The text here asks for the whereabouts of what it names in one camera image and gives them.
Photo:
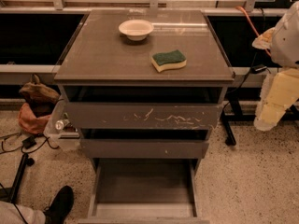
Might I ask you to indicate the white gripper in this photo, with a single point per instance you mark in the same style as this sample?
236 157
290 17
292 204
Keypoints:
286 44

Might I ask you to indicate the green yellow sponge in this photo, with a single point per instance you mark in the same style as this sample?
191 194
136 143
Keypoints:
168 60

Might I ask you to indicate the grey drawer cabinet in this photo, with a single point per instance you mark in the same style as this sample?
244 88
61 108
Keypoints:
104 66

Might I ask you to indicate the grey open bottom drawer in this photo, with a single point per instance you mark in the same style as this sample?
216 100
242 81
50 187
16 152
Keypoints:
140 191

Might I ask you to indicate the grey middle drawer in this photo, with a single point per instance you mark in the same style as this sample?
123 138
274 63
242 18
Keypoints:
142 149

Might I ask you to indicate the grey top drawer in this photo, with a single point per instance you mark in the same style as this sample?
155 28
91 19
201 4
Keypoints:
140 116

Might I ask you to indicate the black power brick right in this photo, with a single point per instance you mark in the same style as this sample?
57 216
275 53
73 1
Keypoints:
256 69

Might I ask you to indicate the white bowl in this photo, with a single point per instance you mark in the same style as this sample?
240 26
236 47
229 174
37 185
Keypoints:
136 30

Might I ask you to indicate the clear plastic bin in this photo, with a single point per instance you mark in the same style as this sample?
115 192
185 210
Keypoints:
68 138

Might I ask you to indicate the plastic bottle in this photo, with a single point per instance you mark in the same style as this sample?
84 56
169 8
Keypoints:
61 124

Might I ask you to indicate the brown cloth bag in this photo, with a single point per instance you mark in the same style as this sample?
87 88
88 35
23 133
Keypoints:
36 93

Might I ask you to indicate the orange cloth bag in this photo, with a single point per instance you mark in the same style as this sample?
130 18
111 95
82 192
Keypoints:
34 118

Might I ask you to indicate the black shoe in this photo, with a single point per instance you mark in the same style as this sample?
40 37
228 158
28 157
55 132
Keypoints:
60 207

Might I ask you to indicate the black power adapter on floor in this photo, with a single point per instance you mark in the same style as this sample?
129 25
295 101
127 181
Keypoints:
29 142

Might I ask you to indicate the black stand leg left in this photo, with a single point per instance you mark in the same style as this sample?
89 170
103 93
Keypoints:
9 195

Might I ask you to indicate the grey trouser leg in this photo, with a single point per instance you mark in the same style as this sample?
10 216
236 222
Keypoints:
18 214

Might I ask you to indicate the black table frame right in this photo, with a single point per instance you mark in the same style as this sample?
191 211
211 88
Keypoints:
234 112

